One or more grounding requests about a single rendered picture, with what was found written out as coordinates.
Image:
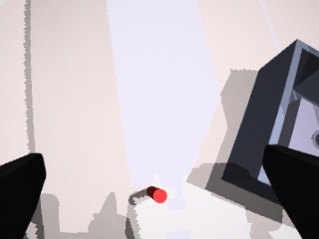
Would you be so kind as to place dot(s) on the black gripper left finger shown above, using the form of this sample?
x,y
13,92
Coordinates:
x,y
21,182

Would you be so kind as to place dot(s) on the dark red peg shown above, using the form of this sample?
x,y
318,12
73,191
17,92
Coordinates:
x,y
157,194

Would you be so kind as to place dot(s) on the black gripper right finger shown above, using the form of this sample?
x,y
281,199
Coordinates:
x,y
294,175

